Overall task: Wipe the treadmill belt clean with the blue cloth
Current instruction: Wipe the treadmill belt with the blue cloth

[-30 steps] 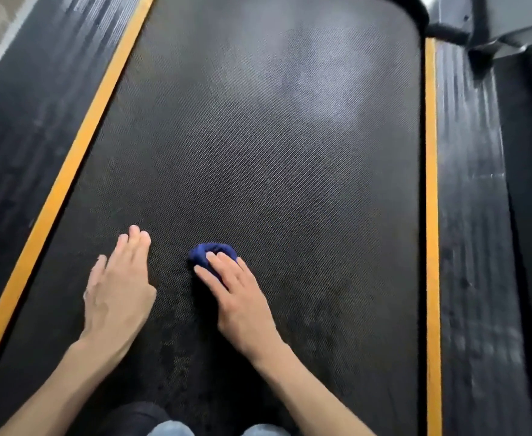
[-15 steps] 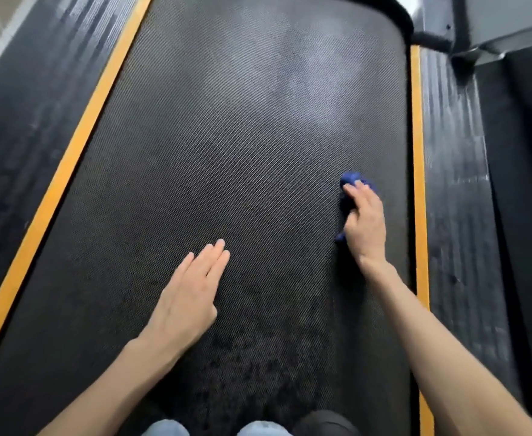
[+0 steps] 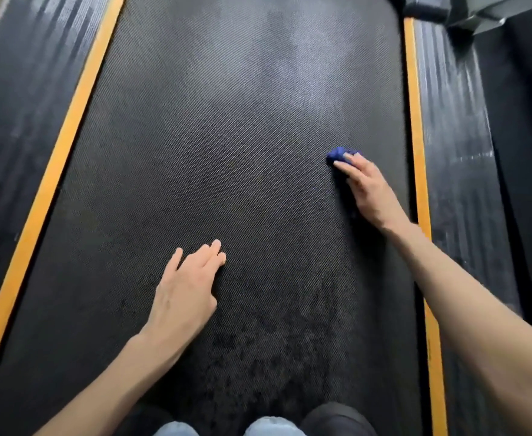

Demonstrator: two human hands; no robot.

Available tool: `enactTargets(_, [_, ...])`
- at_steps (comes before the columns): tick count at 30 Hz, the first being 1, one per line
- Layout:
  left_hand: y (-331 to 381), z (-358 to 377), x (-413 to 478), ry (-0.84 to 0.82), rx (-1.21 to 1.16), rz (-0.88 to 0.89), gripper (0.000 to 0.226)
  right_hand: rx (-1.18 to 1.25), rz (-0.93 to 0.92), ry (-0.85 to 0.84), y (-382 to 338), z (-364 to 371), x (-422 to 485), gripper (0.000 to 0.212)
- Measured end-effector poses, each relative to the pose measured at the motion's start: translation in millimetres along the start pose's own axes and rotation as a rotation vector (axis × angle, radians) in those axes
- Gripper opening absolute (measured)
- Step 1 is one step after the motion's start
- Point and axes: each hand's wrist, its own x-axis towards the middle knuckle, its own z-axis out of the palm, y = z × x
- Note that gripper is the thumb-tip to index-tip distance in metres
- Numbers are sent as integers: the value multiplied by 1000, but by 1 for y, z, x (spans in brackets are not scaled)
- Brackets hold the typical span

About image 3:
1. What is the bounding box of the person's blue jeans leg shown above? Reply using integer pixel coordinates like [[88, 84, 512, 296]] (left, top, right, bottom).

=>
[[154, 421, 200, 436], [243, 416, 307, 436]]

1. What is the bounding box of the person's black shoe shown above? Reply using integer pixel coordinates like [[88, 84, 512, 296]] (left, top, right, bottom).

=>
[[299, 401, 378, 436]]

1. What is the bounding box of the black yellow-edged treadmill side rail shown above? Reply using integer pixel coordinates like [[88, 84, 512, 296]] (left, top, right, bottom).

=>
[[0, 0, 127, 411], [403, 17, 527, 436]]

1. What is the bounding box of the grey treadmill frame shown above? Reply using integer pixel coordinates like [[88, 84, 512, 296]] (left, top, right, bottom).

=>
[[400, 0, 532, 36]]

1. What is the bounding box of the person's left hand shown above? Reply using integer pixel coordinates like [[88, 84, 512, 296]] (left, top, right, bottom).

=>
[[141, 239, 227, 348]]

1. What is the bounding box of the black treadmill belt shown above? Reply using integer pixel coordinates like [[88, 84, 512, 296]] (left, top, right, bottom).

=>
[[0, 0, 432, 436]]

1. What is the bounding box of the person's left forearm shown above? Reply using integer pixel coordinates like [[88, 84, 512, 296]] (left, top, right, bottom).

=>
[[33, 328, 189, 436]]

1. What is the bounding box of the person's right hand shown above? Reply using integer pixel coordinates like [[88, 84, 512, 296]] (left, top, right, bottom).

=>
[[333, 152, 410, 233]]

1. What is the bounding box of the person's right forearm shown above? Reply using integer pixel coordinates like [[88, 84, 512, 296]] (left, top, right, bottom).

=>
[[382, 220, 532, 436]]

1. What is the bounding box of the blue cleaning cloth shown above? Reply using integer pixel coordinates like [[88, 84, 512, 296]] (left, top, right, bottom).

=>
[[326, 147, 361, 167]]

